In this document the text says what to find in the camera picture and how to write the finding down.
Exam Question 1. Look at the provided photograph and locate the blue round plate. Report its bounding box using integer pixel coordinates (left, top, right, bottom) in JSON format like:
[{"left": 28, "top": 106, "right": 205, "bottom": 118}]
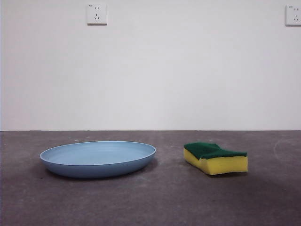
[{"left": 39, "top": 140, "right": 157, "bottom": 178}]

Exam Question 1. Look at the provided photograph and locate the white wall socket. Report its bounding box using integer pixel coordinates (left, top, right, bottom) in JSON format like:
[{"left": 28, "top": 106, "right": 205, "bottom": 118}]
[
  {"left": 87, "top": 3, "right": 108, "bottom": 26},
  {"left": 285, "top": 4, "right": 301, "bottom": 27}
]

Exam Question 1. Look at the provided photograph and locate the yellow sponge with green pad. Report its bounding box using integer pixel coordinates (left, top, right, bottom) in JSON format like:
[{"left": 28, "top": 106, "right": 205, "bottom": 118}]
[{"left": 183, "top": 142, "right": 248, "bottom": 176}]

